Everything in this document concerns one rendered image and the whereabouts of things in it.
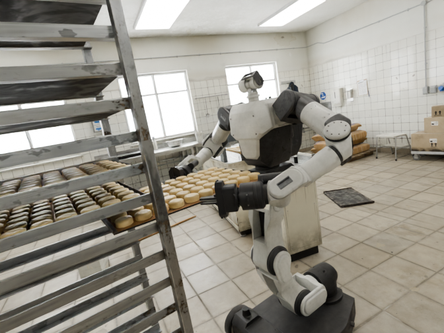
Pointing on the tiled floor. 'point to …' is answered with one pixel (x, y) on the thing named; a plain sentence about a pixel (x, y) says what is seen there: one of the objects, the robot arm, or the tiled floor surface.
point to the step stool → (393, 143)
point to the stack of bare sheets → (347, 197)
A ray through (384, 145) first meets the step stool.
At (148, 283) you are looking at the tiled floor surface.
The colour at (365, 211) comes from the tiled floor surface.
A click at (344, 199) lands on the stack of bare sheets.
